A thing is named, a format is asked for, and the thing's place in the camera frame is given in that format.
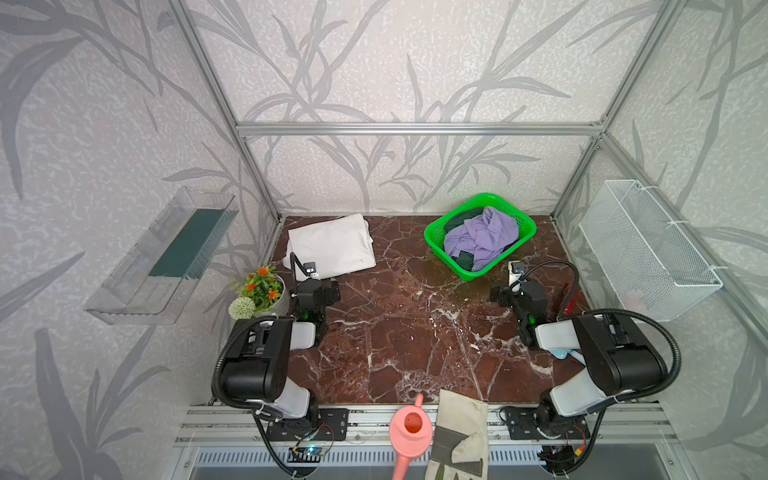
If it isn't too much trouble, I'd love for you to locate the purple t shirt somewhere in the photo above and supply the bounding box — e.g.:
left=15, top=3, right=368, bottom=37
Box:
left=464, top=206, right=520, bottom=272

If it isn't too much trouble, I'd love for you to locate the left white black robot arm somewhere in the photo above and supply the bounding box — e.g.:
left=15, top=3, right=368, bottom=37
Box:
left=211, top=278, right=341, bottom=429

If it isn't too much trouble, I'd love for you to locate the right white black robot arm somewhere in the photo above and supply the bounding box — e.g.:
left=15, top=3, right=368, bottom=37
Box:
left=490, top=277, right=682, bottom=439

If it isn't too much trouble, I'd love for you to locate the potted orange flower plant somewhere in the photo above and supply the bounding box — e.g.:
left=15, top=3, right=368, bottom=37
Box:
left=228, top=264, right=290, bottom=320

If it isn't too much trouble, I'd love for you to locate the folded white t shirt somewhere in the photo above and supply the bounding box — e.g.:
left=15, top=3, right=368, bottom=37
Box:
left=282, top=214, right=376, bottom=279

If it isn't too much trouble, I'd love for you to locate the dark green t shirt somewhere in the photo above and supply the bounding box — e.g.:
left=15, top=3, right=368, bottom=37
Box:
left=444, top=207, right=483, bottom=271

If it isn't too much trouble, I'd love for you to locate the green circuit board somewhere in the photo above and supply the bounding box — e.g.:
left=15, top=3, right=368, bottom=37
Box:
left=289, top=445, right=332, bottom=463

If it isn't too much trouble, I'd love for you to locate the right wiring bundle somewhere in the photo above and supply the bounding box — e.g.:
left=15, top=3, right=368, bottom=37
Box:
left=537, top=442, right=589, bottom=476

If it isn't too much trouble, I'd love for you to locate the pink watering can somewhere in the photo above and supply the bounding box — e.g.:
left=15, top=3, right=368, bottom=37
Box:
left=389, top=394, right=433, bottom=480

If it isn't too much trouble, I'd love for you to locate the beige gardening glove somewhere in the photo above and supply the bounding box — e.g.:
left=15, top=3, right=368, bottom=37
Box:
left=425, top=390, right=490, bottom=480

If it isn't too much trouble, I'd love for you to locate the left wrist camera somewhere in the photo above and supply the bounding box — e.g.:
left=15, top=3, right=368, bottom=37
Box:
left=301, top=262, right=319, bottom=279

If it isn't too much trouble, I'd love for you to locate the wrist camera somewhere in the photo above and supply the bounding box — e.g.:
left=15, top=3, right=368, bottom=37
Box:
left=508, top=261, right=526, bottom=291
left=301, top=262, right=319, bottom=279

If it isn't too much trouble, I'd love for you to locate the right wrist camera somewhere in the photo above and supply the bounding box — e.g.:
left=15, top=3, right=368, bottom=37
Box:
left=508, top=261, right=526, bottom=291

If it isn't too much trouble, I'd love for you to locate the red handled tool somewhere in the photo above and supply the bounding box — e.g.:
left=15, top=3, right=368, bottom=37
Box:
left=558, top=283, right=578, bottom=317

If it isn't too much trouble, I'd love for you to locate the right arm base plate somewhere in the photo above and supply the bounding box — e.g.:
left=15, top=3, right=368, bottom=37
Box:
left=498, top=405, right=590, bottom=442

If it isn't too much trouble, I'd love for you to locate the white wire mesh basket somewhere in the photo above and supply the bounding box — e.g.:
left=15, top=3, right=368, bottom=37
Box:
left=579, top=179, right=723, bottom=322

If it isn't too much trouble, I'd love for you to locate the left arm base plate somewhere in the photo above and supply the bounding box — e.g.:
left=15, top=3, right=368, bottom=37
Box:
left=266, top=408, right=350, bottom=441

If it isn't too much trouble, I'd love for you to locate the clear plastic wall shelf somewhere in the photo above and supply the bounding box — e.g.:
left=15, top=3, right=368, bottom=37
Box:
left=84, top=187, right=239, bottom=326

